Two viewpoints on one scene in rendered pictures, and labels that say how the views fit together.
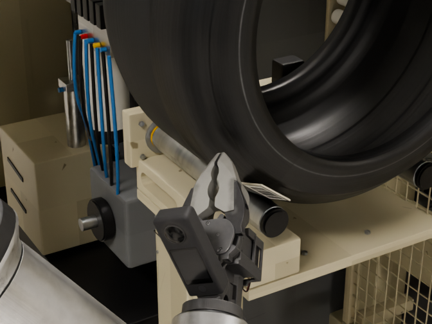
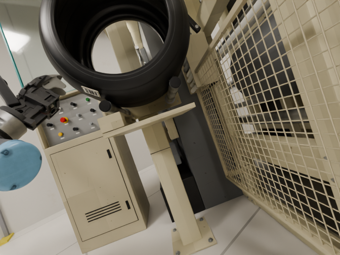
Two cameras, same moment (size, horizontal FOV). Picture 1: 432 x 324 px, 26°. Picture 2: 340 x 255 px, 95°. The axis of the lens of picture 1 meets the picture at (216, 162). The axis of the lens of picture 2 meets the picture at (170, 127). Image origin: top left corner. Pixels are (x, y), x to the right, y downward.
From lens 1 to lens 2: 119 cm
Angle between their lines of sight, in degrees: 36
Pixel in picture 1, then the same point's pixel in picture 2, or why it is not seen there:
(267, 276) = (109, 127)
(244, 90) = (59, 50)
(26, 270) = not seen: outside the picture
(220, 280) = (7, 99)
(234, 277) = (36, 105)
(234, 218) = (33, 82)
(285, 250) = (113, 116)
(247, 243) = (44, 93)
